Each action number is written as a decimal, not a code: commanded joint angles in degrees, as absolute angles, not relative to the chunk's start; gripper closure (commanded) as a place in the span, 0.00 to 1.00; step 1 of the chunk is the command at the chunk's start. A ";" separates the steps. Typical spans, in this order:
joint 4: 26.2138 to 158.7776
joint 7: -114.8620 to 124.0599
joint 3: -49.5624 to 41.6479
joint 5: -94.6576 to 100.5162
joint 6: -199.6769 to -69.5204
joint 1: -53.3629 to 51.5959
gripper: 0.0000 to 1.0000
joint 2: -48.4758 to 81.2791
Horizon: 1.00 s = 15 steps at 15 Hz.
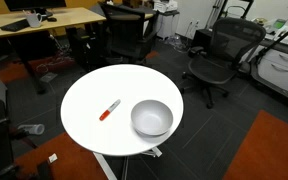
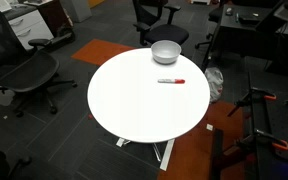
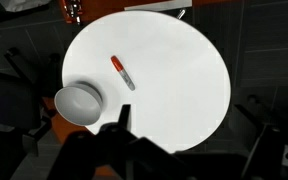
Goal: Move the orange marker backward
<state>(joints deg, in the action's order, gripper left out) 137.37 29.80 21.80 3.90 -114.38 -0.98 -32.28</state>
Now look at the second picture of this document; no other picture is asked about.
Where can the orange cap grey marker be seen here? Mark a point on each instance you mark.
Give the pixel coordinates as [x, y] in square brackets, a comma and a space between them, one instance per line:
[170, 81]

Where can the white round bowl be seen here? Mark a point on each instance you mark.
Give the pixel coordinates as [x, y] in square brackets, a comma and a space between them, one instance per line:
[165, 53]

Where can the black padded office chair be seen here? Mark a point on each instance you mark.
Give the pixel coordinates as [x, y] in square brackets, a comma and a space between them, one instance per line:
[167, 33]

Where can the white table base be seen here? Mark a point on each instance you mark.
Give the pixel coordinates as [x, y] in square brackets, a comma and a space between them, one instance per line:
[167, 155]

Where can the white plastic bag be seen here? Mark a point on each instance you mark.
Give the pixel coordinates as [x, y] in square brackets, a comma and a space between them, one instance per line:
[214, 83]

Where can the small white paper scrap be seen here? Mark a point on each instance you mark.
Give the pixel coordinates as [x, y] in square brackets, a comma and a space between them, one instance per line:
[210, 127]

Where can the black stand leg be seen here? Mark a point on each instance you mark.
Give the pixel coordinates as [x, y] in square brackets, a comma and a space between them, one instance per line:
[217, 150]

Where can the black scooter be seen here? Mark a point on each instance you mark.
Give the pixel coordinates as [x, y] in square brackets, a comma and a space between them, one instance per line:
[65, 36]

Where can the grey cabinet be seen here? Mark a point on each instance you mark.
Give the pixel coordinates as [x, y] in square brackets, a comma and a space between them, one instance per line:
[77, 10]

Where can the black office desk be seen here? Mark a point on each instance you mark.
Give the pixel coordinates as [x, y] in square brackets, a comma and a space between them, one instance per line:
[244, 36]

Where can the black mesh office chair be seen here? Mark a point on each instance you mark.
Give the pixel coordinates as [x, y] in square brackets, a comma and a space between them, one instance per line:
[30, 71]

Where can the grey computer mouse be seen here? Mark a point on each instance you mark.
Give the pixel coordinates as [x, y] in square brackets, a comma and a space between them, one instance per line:
[229, 11]

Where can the teal pen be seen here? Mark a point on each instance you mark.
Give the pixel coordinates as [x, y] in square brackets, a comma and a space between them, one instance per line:
[237, 17]

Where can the black wallet case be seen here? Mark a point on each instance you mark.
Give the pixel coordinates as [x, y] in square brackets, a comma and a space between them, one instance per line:
[249, 20]

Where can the white drawer cabinet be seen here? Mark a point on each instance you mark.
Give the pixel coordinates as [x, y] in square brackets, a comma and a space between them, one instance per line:
[30, 30]

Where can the small white eraser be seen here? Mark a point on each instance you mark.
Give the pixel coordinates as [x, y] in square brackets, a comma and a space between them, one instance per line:
[255, 15]

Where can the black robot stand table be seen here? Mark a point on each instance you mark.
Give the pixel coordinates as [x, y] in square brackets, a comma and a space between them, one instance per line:
[277, 133]

